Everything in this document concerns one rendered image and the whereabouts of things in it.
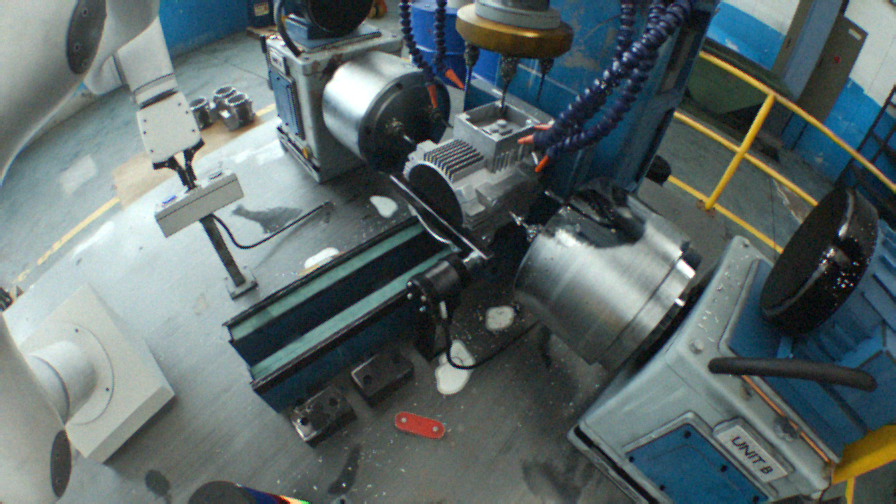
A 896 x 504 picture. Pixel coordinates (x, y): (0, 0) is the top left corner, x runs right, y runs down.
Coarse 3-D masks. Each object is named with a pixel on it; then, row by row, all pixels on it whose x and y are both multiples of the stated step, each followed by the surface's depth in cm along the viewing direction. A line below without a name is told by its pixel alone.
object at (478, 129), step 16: (464, 112) 63; (480, 112) 66; (496, 112) 68; (512, 112) 67; (464, 128) 62; (480, 128) 66; (496, 128) 62; (512, 128) 64; (528, 128) 62; (480, 144) 61; (496, 144) 58; (512, 144) 61; (528, 144) 65; (496, 160) 61; (512, 160) 65
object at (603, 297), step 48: (576, 192) 49; (624, 192) 50; (528, 240) 56; (576, 240) 46; (624, 240) 44; (672, 240) 44; (528, 288) 52; (576, 288) 46; (624, 288) 43; (672, 288) 41; (576, 336) 49; (624, 336) 44
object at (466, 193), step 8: (416, 152) 63; (424, 152) 64; (536, 152) 66; (416, 160) 63; (528, 160) 68; (536, 160) 66; (456, 192) 59; (464, 192) 58; (472, 192) 58; (464, 200) 58; (456, 248) 67
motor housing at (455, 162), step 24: (456, 144) 63; (408, 168) 68; (432, 168) 71; (456, 168) 59; (480, 168) 62; (432, 192) 74; (504, 192) 62; (528, 192) 67; (456, 216) 75; (480, 216) 61; (504, 216) 67
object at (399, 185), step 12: (396, 180) 67; (408, 180) 68; (396, 192) 69; (408, 192) 66; (420, 192) 66; (420, 204) 64; (432, 204) 64; (432, 216) 63; (444, 216) 62; (444, 228) 62; (456, 228) 60; (456, 240) 61; (468, 240) 59; (468, 252) 60; (480, 252) 58; (492, 252) 58; (480, 264) 58
